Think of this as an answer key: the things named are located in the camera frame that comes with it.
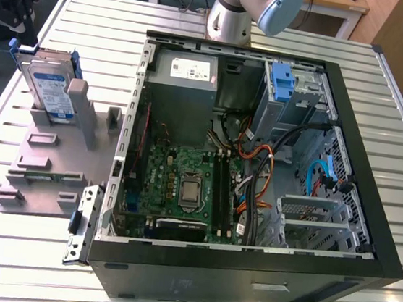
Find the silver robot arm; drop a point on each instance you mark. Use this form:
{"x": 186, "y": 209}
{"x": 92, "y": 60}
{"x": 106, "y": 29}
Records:
{"x": 230, "y": 23}

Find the hard disk in blue carrier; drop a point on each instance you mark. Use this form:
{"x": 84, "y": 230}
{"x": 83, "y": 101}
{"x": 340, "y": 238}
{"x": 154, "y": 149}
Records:
{"x": 51, "y": 94}

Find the grey plastic parts rack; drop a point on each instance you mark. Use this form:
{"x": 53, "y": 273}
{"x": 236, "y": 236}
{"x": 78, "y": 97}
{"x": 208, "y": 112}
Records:
{"x": 66, "y": 157}

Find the grey power supply unit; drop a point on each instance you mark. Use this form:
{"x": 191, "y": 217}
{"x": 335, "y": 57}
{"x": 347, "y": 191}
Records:
{"x": 177, "y": 111}

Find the green motherboard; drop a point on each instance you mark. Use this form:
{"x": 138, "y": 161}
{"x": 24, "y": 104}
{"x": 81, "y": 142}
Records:
{"x": 158, "y": 175}

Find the CPU socket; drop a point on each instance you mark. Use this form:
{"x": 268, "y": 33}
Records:
{"x": 179, "y": 192}

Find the silver CPU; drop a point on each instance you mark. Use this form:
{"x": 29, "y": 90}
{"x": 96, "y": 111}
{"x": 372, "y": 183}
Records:
{"x": 190, "y": 191}

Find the metal optical drive cage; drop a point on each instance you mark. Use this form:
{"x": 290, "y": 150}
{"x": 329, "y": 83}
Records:
{"x": 271, "y": 115}

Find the black RAM slot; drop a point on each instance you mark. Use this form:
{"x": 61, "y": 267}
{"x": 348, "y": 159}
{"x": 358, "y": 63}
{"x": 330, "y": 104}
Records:
{"x": 218, "y": 193}
{"x": 228, "y": 194}

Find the black graphics card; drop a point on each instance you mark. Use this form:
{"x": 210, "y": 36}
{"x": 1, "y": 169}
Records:
{"x": 178, "y": 228}

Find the light wooden desk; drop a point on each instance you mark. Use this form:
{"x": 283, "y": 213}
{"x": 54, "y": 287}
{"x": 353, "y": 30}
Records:
{"x": 334, "y": 6}

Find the black open PC case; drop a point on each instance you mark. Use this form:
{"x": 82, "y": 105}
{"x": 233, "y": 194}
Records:
{"x": 208, "y": 279}

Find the brown wooden cabinet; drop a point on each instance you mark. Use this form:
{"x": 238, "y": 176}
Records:
{"x": 400, "y": 35}

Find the metal card retention bracket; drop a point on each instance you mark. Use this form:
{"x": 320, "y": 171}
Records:
{"x": 86, "y": 218}

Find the blue plastic drive bracket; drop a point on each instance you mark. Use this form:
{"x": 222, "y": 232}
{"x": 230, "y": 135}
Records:
{"x": 281, "y": 83}

